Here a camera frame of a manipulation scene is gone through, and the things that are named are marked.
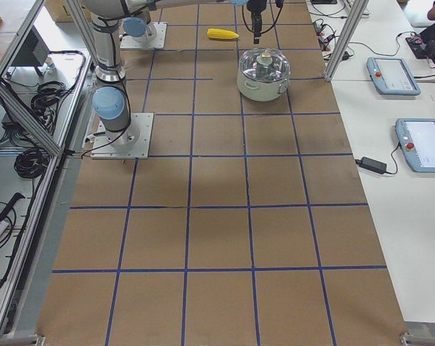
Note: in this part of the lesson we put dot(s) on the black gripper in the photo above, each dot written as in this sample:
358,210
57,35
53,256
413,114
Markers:
254,6

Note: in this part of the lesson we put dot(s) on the yellow corn cob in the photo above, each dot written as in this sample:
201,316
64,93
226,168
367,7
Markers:
221,34

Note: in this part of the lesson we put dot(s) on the glass pot lid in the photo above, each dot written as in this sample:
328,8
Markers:
264,65

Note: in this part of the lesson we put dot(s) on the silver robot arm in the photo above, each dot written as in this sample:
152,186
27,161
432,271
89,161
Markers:
140,27
110,101

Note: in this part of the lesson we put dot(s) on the pale green steel pot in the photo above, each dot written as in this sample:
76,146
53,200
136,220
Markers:
260,91

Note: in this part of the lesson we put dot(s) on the far blue teach pendant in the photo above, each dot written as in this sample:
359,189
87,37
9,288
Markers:
392,76

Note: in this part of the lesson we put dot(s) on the blue teach pendant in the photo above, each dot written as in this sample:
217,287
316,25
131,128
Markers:
417,139
392,76

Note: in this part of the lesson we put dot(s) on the black power adapter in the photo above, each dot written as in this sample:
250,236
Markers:
372,165

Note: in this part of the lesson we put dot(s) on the cardboard box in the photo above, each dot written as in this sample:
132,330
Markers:
58,10

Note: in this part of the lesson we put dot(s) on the near blue teach pendant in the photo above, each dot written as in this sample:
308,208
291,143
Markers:
417,139

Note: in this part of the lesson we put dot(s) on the brown paper table mat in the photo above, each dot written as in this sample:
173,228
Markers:
246,225

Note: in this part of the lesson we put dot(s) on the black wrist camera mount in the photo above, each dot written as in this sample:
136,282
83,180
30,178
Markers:
279,3

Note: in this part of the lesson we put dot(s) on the aluminium frame post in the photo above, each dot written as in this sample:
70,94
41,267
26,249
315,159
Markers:
346,33

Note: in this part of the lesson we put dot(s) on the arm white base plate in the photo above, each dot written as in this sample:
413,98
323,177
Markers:
133,144
128,43

